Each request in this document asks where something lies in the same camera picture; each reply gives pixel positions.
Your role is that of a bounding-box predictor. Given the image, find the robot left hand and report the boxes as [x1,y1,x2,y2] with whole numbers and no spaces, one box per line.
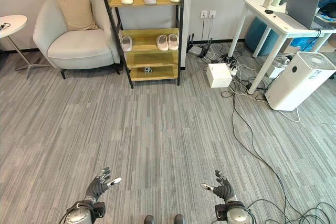
[85,166,123,204]

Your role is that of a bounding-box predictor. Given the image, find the white power cable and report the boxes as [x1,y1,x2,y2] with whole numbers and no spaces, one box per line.
[277,106,301,123]

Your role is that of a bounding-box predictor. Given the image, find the white air purifier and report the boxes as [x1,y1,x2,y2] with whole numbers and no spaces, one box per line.
[264,51,336,111]

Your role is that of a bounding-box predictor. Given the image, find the long black floor cable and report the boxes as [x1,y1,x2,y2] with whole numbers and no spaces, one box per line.
[230,84,336,224]

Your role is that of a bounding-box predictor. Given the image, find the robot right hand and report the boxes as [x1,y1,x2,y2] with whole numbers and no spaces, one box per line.
[200,169,238,205]

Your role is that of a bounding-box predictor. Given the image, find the blue plastic bag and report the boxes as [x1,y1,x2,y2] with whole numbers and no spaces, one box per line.
[290,36,330,52]

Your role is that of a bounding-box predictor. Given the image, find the white router black antennas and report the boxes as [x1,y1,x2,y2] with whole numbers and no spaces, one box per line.
[186,33,212,59]

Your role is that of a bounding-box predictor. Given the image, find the grey laptop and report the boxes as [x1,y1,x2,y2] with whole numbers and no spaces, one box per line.
[272,0,321,30]

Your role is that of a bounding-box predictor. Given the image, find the light grey armchair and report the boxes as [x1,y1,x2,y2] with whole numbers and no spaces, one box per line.
[32,0,122,80]

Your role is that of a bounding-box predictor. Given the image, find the blue round pouf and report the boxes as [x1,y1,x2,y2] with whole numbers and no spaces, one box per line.
[245,16,280,57]

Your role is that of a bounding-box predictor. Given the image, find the beige cushion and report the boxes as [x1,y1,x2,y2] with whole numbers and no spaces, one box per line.
[55,0,99,32]

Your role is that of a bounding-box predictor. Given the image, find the black frame wooden shoe rack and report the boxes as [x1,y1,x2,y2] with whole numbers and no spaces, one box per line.
[95,0,186,90]

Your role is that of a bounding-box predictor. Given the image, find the white desk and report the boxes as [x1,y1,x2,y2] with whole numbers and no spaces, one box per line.
[227,0,336,95]

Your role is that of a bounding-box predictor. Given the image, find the white power strip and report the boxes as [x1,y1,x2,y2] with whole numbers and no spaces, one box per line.
[223,62,240,76]

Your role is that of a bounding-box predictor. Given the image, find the dark blue bag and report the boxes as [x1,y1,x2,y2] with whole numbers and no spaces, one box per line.
[317,0,336,23]

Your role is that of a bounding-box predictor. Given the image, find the white cardboard box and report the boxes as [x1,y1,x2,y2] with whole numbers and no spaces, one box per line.
[205,62,233,89]

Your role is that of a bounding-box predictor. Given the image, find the white device with round part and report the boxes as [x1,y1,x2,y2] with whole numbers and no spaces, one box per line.
[267,54,296,79]

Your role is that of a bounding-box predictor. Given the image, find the round white side table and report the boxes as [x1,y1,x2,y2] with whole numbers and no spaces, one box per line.
[0,14,52,81]

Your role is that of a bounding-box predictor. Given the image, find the black cable loops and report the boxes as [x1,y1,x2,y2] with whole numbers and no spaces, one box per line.
[246,199,336,224]

